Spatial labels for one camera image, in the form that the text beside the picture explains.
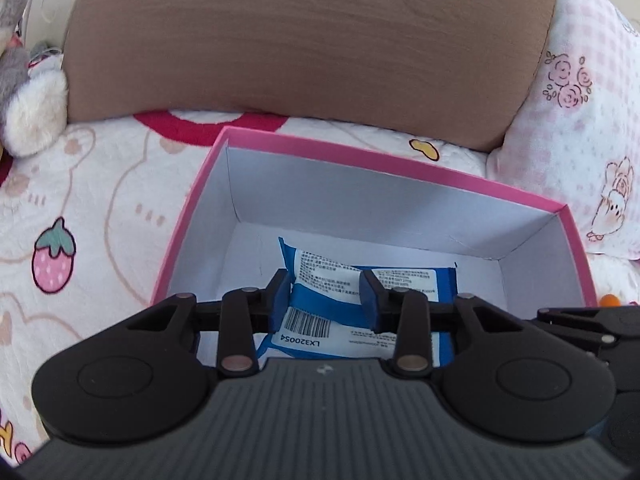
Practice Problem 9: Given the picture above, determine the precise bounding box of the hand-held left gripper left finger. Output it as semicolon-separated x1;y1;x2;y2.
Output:
127;270;292;380

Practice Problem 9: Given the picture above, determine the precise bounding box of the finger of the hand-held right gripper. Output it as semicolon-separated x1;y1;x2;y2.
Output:
537;304;640;361

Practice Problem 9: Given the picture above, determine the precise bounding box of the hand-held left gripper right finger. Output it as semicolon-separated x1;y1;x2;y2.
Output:
360;269;526;380

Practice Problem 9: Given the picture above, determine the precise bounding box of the blue wipe packet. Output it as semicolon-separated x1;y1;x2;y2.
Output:
330;262;458;367
255;236;363;361

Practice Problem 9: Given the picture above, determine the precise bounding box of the pink cardboard box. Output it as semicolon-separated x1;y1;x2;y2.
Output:
150;126;599;363

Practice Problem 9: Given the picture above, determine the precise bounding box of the pink checked pillow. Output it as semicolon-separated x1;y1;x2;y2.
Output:
486;0;640;261

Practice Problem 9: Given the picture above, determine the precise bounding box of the printed bear blanket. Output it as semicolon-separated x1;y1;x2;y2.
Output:
0;107;640;466

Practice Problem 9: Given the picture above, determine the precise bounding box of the brown pillow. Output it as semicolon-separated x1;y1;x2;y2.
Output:
62;0;560;154

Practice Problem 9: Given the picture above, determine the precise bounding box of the grey plush bunny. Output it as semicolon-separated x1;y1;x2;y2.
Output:
0;0;69;157

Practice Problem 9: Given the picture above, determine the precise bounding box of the cream headboard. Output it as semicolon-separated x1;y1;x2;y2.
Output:
20;0;87;56

